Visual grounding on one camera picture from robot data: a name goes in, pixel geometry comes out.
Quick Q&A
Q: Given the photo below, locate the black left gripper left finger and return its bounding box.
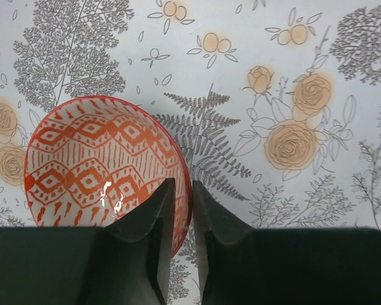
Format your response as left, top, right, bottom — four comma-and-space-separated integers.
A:
0, 178, 175, 304

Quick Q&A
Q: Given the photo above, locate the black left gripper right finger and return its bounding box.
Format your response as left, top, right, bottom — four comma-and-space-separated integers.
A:
192, 181, 381, 304

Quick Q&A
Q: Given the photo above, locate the orange patterned bowl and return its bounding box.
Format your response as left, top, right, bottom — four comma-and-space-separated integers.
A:
24, 95, 192, 253

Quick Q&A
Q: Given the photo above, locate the floral patterned table mat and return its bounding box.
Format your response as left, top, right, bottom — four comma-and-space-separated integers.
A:
0, 1, 381, 304

